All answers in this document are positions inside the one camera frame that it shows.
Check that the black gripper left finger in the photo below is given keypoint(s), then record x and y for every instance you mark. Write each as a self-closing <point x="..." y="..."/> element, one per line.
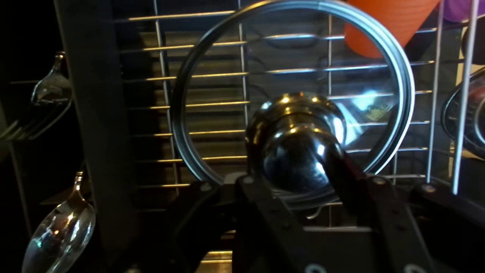
<point x="287" y="243"/>

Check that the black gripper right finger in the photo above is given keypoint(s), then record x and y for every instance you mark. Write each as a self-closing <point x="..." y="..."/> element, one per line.
<point x="375" y="202"/>

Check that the glass pot lid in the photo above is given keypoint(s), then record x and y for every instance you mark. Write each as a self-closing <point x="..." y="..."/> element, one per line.
<point x="265" y="92"/>

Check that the steel dish rack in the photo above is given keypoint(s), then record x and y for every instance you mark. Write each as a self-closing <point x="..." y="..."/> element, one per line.
<point x="157" y="217"/>

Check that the steel spoon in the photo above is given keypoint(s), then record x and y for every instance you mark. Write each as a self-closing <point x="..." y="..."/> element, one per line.
<point x="63" y="236"/>

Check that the orange plastic cup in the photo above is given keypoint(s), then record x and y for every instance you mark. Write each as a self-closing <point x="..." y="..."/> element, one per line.
<point x="395" y="23"/>

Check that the purple plastic cup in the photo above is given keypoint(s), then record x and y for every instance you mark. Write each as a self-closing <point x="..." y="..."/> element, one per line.
<point x="460" y="11"/>

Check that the steel fork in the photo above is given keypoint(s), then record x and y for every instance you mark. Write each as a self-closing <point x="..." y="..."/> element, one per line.
<point x="51" y="101"/>

